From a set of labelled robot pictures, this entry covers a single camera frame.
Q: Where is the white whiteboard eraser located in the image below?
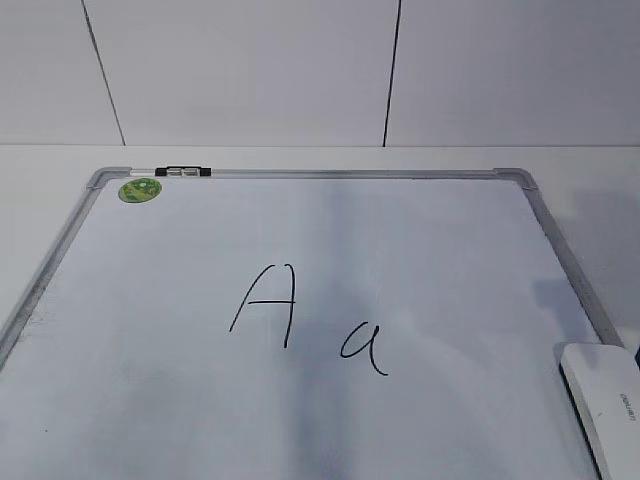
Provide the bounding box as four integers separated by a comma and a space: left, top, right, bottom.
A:
554, 342, 639, 479

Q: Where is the black and clear marker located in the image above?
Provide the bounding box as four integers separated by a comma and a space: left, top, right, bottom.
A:
130, 166, 212, 178

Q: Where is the whiteboard with aluminium frame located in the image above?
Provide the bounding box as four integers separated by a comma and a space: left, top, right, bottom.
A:
1, 168, 623, 479

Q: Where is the green round magnet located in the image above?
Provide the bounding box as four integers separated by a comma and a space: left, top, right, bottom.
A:
118, 178, 162, 204

